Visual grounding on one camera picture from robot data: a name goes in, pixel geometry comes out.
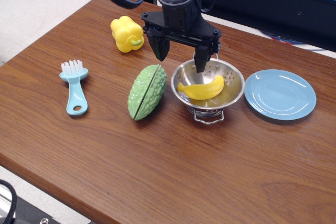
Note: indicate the yellow toy banana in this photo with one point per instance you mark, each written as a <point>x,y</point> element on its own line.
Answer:
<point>203,91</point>

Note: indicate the yellow toy bell pepper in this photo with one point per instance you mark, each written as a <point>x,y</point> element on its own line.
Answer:
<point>127,33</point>

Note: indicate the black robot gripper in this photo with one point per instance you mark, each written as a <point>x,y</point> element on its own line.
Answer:
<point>181,21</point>

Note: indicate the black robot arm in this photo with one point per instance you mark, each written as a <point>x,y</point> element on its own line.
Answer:
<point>181,21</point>

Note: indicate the light blue dish brush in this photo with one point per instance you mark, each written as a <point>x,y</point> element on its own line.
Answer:
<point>73,72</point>

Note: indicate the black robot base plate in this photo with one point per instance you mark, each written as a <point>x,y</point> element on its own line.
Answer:
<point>25,212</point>

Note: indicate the dark blue metal frame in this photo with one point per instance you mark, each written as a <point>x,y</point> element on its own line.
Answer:
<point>309,21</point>

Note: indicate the steel colander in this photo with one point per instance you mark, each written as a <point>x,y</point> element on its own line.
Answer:
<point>209,111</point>

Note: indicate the green toy bitter melon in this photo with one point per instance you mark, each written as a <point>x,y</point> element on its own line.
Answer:
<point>146,91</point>

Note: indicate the blue plate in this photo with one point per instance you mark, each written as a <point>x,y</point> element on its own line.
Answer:
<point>280,94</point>

